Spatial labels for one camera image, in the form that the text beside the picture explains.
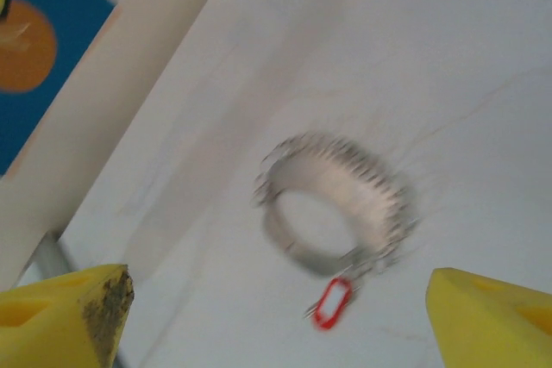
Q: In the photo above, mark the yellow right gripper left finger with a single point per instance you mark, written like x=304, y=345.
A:
x=52, y=325

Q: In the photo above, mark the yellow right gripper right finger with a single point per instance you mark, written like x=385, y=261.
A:
x=496, y=325

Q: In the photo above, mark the silver keyring bundle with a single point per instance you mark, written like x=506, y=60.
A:
x=371, y=187

